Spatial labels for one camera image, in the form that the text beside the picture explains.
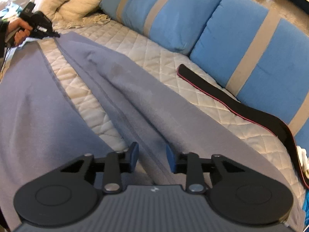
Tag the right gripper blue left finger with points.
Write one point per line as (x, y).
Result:
(117, 163)

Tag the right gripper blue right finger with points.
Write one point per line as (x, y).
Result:
(191, 165)

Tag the grey-blue fleece jacket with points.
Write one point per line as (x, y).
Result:
(256, 136)

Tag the person left hand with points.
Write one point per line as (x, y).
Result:
(21, 30)

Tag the beige folded comforter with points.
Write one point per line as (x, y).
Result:
(72, 0)

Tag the right blue striped pillow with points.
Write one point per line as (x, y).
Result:
(261, 59)

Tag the blue striped pillow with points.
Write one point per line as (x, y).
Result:
(173, 24)
(261, 59)

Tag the left blue striped pillow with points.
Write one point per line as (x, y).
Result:
(173, 24)

